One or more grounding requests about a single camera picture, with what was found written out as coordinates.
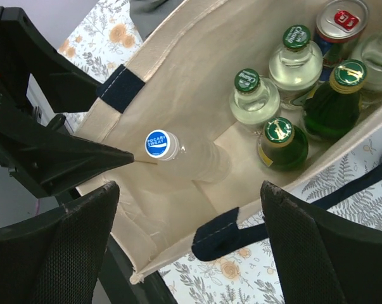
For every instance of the red tab drink can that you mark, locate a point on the red tab drink can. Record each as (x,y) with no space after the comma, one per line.
(338,28)

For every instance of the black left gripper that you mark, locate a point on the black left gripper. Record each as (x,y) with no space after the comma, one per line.
(43,158)

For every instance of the floral table mat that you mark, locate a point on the floral table mat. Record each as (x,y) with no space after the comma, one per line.
(104,43)

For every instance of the clear chang bottle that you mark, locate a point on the clear chang bottle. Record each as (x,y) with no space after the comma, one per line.
(254,100)
(369,51)
(295,66)

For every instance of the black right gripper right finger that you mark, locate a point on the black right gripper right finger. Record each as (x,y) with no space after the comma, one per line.
(321,257)

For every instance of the grey folded cloth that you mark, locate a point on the grey folded cloth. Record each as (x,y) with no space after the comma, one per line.
(148,14)

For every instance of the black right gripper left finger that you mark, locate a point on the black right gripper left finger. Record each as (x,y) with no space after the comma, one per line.
(56,257)

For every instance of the clear Chang bottle back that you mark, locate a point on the clear Chang bottle back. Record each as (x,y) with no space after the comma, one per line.
(369,51)

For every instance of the green Perrier bottle far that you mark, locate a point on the green Perrier bottle far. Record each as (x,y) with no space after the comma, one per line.
(333,108)

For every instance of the clear Chang bottle near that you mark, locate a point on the clear Chang bottle near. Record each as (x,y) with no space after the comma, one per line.
(254,100)

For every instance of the green perrier bottle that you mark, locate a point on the green perrier bottle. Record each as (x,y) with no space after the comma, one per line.
(333,108)
(282,146)

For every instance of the beige canvas tote bag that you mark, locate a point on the beige canvas tote bag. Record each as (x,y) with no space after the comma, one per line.
(181,78)

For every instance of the clear Chang bottle far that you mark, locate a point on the clear Chang bottle far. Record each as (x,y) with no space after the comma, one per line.
(295,66)

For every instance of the Pocari Sweat plastic bottle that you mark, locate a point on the Pocari Sweat plastic bottle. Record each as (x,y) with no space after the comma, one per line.
(184,154)

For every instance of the green Perrier bottle near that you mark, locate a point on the green Perrier bottle near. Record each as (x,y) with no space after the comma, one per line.
(282,146)

